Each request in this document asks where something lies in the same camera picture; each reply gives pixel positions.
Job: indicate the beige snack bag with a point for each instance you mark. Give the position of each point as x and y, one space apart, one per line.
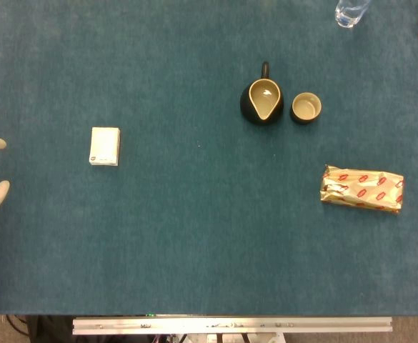
362 187

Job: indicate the black ceramic cup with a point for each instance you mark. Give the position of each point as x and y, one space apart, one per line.
306 107

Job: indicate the small white box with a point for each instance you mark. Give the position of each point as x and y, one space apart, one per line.
104 146

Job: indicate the blue felt table cover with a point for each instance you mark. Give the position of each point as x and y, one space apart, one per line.
194 221

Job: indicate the black ceramic pitcher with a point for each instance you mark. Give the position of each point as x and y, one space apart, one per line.
262 107

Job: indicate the clear plastic water bottle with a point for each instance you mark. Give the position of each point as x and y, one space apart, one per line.
349 12

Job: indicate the aluminium profile rail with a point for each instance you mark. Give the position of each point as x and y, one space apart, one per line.
230 325

